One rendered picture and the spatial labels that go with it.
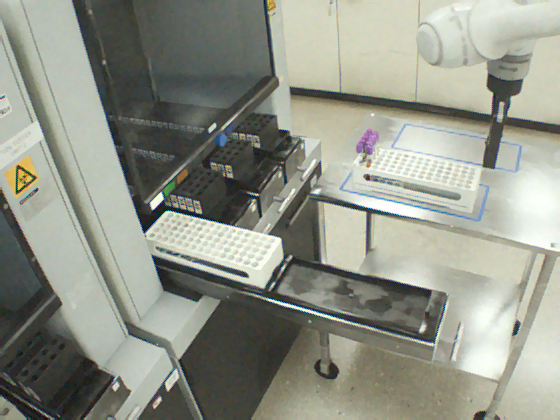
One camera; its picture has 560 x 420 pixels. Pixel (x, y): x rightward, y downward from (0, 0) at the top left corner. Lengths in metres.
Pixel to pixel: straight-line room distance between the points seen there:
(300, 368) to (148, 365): 0.92
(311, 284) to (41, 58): 0.65
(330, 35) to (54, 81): 2.63
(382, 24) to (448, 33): 2.33
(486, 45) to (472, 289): 1.07
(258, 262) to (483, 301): 0.94
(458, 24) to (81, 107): 0.63
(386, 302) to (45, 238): 0.63
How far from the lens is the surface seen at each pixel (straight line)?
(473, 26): 0.86
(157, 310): 1.14
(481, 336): 1.65
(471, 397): 1.85
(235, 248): 1.04
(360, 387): 1.82
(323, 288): 1.02
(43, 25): 0.81
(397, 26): 3.16
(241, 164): 1.32
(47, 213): 0.85
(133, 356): 1.08
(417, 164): 1.23
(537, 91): 3.19
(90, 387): 0.96
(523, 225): 1.19
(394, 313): 0.98
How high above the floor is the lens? 1.55
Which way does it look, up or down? 38 degrees down
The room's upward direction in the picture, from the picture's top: 7 degrees counter-clockwise
